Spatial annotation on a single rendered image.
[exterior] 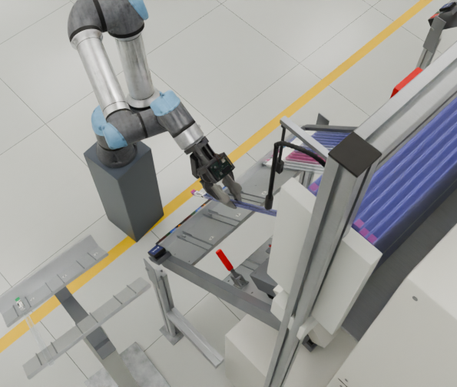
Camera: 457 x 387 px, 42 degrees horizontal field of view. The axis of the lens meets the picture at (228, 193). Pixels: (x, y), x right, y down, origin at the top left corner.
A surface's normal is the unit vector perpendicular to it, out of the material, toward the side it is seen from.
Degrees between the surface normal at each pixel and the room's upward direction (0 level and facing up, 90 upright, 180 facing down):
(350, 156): 0
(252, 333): 0
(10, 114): 0
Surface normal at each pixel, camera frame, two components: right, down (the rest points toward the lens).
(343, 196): -0.72, 0.60
